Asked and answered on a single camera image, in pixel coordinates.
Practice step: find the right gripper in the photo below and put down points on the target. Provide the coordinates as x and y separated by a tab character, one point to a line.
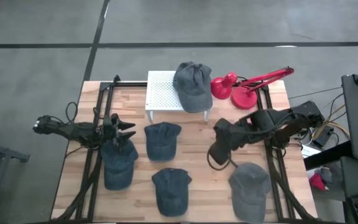
228	137

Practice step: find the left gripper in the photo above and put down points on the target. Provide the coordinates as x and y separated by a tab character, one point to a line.
116	137

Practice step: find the dark blue denim cap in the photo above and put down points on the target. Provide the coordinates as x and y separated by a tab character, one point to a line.
162	141
171	193
118	168

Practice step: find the grey cotton cap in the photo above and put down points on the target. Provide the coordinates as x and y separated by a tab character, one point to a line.
193	87
249	193

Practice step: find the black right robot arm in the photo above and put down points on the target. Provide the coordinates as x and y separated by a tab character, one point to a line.
275	121

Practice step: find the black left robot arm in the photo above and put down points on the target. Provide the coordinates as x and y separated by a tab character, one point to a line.
73	130

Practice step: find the white perforated metal shelf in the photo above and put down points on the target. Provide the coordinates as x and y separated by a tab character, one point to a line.
160	90

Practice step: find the red desk lamp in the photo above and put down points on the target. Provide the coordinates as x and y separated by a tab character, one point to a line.
244	98

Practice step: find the white paper sheet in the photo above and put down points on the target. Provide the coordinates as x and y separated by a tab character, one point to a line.
310	151

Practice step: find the red cloth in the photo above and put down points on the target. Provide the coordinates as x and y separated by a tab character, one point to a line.
317	182

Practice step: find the black controller box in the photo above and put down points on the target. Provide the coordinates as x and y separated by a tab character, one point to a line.
322	137

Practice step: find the black metal stand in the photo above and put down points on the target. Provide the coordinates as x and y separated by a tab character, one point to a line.
5	154

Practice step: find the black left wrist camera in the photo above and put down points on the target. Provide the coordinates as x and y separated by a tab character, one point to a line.
108	126

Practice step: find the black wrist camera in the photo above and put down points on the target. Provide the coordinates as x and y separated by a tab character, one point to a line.
221	126
108	126

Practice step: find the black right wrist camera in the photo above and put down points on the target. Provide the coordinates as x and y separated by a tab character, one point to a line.
221	126

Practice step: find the black table frame rail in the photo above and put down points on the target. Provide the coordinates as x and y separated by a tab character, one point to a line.
270	102
261	104
111	99
101	99

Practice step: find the black table frame crossbar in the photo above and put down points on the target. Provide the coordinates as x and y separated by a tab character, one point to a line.
126	84

